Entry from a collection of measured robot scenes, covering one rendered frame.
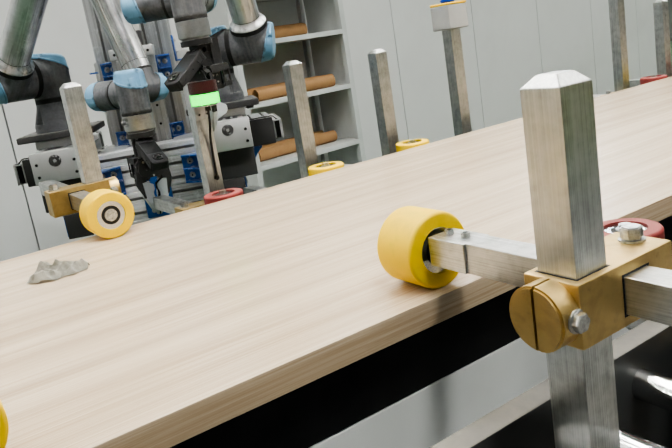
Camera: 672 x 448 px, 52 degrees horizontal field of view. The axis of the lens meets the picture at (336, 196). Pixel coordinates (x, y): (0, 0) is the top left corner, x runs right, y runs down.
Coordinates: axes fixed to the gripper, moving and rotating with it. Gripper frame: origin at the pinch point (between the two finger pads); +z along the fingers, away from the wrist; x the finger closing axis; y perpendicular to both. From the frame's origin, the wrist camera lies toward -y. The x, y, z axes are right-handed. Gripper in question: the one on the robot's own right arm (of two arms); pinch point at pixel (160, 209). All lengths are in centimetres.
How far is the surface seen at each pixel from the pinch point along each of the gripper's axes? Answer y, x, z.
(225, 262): -85, 20, -9
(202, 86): -34.8, -2.8, -29.8
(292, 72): -29.1, -27.7, -29.1
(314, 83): 214, -185, -9
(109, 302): -86, 36, -9
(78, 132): -29.1, 21.9, -25.0
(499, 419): -131, 18, -3
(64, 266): -67, 37, -10
